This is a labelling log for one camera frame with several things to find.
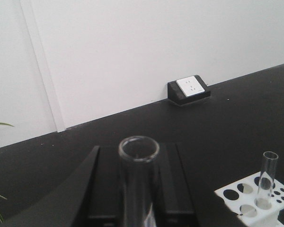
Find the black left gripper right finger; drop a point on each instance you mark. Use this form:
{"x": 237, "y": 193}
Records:
{"x": 185, "y": 199}

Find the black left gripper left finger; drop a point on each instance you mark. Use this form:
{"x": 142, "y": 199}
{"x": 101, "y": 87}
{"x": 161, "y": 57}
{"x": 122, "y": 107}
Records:
{"x": 87, "y": 198}

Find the large clear glass tube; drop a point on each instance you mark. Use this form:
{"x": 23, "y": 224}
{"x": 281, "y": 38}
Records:
{"x": 139, "y": 173}

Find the small clear test tube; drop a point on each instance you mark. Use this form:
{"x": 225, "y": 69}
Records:
{"x": 266, "y": 180}

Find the white test tube rack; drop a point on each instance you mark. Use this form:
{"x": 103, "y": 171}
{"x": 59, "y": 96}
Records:
{"x": 254, "y": 207}

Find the black socket housing box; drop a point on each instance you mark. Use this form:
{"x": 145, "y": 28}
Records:
{"x": 176, "y": 95}

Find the white power socket plate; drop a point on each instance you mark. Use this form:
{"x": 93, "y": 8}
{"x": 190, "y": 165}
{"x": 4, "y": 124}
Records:
{"x": 190, "y": 86}

